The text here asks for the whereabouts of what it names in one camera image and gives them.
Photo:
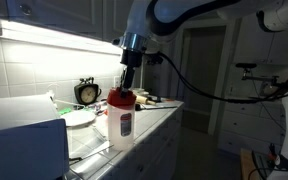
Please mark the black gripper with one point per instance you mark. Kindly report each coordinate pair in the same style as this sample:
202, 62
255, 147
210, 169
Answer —
131, 60

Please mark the red jar lid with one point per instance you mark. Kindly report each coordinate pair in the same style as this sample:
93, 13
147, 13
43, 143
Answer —
120, 99

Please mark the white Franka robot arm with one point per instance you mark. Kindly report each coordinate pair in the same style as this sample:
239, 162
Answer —
170, 16

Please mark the white plastic jar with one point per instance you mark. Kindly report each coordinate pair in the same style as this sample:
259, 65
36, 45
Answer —
120, 130

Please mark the wooden rolling pin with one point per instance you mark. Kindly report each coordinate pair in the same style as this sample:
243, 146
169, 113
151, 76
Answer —
145, 99

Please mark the small black measuring cup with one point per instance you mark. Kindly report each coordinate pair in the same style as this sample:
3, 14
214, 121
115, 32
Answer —
137, 107

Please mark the black alarm clock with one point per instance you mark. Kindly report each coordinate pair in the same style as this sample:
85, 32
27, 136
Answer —
87, 93

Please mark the dark cutting board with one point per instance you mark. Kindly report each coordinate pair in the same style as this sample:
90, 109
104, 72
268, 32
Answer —
160, 106

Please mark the white plate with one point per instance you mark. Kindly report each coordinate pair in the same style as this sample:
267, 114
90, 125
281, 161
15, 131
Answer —
78, 118

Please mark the white counter base cabinet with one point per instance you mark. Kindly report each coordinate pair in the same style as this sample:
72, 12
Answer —
144, 153

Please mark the under-cabinet light strip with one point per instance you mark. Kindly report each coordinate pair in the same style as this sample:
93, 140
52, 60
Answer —
57, 36

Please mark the white upper cabinets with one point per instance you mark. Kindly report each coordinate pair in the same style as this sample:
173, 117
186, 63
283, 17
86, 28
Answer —
57, 15

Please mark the white toaster oven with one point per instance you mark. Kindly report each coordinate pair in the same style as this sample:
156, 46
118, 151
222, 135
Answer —
20, 140

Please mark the wooden table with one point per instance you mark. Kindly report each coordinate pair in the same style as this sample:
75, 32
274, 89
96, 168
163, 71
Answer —
249, 165

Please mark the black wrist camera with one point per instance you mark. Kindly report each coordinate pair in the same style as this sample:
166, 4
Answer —
153, 59

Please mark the black camera stand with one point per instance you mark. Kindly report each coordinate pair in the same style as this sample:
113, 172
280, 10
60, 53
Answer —
260, 80

